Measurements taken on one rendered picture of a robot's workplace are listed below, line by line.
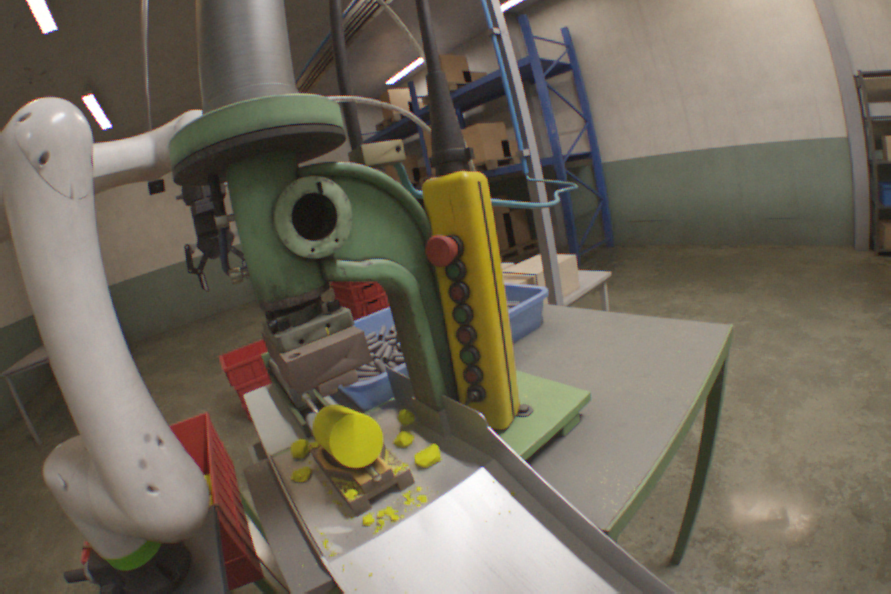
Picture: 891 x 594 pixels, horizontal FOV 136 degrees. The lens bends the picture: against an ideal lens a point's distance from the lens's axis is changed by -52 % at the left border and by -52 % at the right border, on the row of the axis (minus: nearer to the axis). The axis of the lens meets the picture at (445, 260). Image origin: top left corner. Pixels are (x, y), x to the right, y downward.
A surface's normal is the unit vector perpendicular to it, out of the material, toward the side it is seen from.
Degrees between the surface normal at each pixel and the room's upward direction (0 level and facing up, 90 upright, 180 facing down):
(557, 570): 30
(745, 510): 0
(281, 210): 90
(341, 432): 74
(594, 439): 0
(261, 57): 90
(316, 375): 90
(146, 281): 90
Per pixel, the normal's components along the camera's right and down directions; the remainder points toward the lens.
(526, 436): -0.22, -0.96
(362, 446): 0.51, -0.25
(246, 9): 0.52, 0.05
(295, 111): 0.76, -0.04
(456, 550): 0.11, -0.82
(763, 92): -0.77, 0.28
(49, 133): 0.89, -0.09
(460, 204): -0.49, 0.18
